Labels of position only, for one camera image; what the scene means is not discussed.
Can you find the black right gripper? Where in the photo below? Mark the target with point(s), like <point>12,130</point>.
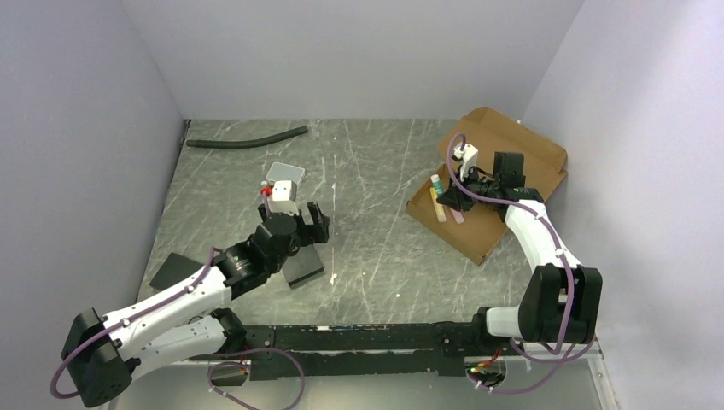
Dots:
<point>455,198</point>

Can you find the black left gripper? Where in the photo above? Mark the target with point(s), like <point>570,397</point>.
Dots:
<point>312,233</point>

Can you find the pink eraser bar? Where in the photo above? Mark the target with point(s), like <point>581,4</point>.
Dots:
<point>457,216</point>

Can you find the yellow glue stick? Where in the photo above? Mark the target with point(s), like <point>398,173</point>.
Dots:
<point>438,208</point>

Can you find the brown cardboard paper box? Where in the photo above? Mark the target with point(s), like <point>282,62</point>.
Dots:
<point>489,161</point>

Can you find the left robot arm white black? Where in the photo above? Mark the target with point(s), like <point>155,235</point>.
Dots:
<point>104,354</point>

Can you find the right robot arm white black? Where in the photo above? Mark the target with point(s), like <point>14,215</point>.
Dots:
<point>560,304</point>

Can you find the black rectangular box centre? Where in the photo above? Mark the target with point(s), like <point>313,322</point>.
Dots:
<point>303,266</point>

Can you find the black flat box left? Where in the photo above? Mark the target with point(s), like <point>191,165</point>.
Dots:
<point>174,269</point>

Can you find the black foam tube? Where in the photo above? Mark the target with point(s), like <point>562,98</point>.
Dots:
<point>248,144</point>

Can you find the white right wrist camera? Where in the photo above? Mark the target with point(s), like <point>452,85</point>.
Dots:
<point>465,154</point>

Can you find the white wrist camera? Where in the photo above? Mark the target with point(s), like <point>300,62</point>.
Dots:
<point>279,198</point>
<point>465,154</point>

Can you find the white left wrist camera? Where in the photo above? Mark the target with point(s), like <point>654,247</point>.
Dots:
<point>279,198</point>

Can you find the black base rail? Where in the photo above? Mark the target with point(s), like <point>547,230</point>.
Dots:
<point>280,351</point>

